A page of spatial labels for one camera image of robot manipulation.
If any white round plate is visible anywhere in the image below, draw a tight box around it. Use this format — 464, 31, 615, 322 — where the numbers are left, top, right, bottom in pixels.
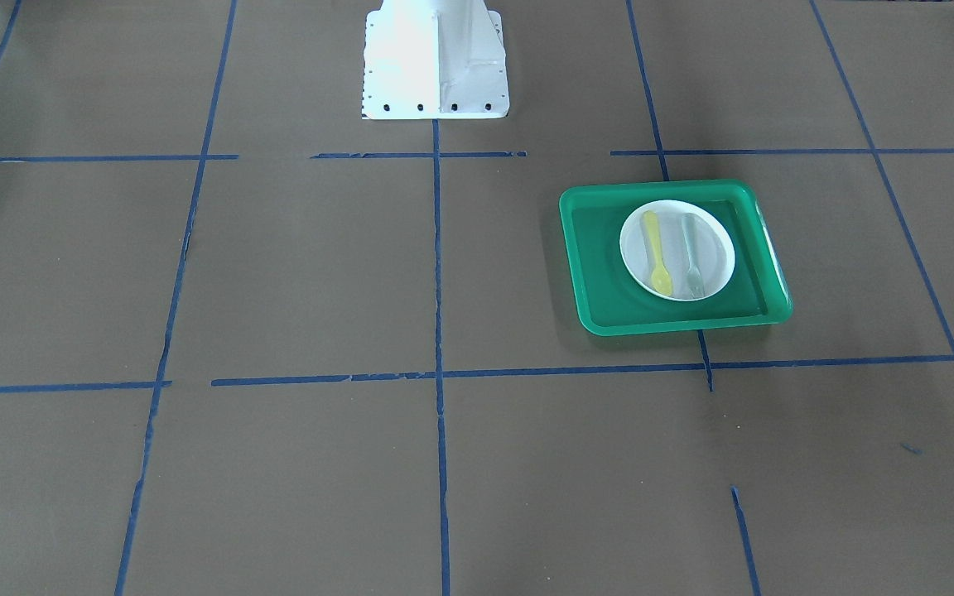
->
619, 199, 737, 302

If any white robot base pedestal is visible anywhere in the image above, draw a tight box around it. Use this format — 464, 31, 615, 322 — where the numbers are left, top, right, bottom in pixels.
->
361, 1, 510, 120

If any yellow plastic spoon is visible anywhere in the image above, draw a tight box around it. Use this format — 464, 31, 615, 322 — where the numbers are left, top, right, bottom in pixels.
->
641, 210, 674, 297

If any grey plastic fork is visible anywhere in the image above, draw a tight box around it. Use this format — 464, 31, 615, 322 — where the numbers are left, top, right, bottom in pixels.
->
681, 214, 706, 300

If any green plastic tray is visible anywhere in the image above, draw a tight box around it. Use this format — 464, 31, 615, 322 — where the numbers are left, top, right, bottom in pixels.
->
560, 180, 794, 337

